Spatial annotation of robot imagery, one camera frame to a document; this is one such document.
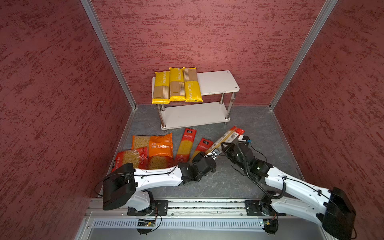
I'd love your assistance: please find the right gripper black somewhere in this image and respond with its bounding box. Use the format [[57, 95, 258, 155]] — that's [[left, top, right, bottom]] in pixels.
[[220, 142, 248, 172]]

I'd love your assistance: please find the clear labelled spaghetti bag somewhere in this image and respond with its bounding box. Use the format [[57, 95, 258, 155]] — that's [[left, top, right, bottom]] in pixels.
[[205, 126, 245, 156]]

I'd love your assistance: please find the red spaghetti bag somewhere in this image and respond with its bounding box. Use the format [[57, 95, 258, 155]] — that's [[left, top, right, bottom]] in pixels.
[[190, 138, 214, 161], [175, 128, 197, 163]]

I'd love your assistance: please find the yellow spaghetti bag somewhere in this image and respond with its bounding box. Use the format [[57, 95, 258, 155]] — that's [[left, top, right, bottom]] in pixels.
[[152, 71, 170, 105], [183, 67, 203, 103], [170, 68, 186, 102]]

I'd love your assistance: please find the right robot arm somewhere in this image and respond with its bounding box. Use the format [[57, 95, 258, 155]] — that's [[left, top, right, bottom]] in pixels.
[[221, 142, 357, 240]]

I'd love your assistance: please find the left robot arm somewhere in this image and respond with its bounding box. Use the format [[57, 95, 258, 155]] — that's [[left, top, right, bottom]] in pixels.
[[103, 153, 218, 211]]

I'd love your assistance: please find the white two-tier shelf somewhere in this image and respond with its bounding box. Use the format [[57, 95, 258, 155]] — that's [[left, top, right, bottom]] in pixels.
[[157, 70, 240, 130]]

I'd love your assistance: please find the red macaroni bag large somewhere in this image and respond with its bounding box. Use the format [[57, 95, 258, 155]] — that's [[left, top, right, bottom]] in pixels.
[[148, 156, 174, 170]]

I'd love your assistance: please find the orange pastatime macaroni bag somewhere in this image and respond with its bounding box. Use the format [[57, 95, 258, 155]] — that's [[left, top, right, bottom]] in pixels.
[[132, 134, 174, 161]]

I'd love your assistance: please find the red macaroni bag small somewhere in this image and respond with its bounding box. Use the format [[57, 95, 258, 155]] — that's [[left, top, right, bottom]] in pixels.
[[111, 147, 148, 172]]

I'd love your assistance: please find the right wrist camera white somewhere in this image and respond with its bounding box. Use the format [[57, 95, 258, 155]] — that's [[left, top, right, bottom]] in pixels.
[[238, 135, 250, 143]]

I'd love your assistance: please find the aluminium rail front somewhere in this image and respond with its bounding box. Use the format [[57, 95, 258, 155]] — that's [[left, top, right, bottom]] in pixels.
[[85, 198, 320, 220]]

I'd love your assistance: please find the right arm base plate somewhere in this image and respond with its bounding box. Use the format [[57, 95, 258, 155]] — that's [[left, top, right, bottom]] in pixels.
[[245, 200, 287, 217]]

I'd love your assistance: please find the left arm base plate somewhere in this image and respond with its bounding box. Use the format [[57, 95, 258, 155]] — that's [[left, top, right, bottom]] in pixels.
[[127, 200, 169, 217]]

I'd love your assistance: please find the left corner aluminium post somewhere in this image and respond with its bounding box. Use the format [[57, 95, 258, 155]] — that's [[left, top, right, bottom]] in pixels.
[[81, 0, 137, 111]]

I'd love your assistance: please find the corner aluminium post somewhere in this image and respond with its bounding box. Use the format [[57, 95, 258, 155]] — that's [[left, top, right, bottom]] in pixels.
[[269, 0, 338, 112], [81, 0, 137, 111]]

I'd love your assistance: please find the right corner aluminium post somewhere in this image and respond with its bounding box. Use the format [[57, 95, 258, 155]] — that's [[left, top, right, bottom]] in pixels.
[[269, 0, 338, 112]]

